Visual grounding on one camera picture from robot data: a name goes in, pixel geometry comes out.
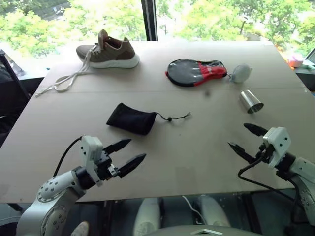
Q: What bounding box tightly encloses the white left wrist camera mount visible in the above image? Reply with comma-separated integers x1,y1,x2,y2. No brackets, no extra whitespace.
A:
80,135,104,187

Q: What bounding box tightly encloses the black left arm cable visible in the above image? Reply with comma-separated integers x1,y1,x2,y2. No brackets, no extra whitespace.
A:
52,137,82,178

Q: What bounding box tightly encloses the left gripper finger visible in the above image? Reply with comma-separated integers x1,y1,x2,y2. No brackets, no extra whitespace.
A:
118,153,147,179
102,138,132,155

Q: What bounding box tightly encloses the pink object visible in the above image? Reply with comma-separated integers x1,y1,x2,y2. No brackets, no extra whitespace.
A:
288,55,305,67

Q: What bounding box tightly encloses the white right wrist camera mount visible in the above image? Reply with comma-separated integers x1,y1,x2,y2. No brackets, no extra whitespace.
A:
262,126,292,170

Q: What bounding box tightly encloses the white cable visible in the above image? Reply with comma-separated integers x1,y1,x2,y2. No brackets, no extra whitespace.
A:
181,195,205,225

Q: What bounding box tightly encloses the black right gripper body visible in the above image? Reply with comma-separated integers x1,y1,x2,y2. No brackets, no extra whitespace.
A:
254,143,274,164

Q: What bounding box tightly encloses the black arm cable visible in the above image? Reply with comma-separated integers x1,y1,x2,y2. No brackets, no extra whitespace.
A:
52,137,82,178
237,153,305,212

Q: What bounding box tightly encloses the white rounded robot leg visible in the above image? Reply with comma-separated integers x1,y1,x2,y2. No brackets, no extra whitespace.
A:
133,197,161,236
196,195,231,227

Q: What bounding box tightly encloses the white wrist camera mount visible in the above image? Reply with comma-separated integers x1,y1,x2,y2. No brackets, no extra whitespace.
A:
80,135,104,187
262,126,292,170

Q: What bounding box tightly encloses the grey round pouch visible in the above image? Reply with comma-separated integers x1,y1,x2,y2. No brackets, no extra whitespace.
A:
229,64,253,84

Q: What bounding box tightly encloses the dark window frame post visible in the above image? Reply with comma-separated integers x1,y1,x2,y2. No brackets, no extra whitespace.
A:
141,0,158,42

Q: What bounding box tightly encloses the brown sneaker with white sole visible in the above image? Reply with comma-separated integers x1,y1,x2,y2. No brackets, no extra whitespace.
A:
34,29,141,98

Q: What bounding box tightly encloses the stainless steel cup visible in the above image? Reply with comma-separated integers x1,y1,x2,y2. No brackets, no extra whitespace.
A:
238,89,265,115

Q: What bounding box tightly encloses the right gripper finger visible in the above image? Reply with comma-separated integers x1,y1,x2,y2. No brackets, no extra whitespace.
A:
243,122,268,137
227,141,257,164

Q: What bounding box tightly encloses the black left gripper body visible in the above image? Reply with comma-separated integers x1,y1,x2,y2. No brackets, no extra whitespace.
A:
96,149,122,181

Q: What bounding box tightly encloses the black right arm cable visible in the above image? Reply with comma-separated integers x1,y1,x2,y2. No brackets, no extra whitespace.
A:
237,153,305,212

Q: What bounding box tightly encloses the dark rounded robot torso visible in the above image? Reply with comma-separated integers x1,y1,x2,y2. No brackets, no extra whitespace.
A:
147,222,249,236

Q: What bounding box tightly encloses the black red paddle case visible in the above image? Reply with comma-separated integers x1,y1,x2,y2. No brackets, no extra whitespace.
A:
165,59,228,88

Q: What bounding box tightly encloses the light shoe toe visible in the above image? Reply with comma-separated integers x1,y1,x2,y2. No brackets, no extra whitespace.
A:
70,220,90,236

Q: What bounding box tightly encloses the black drawstring pouch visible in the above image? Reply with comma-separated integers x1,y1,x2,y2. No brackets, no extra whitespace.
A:
106,102,192,136

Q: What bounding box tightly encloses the dark side table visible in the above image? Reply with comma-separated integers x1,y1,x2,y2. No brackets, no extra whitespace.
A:
294,50,315,92

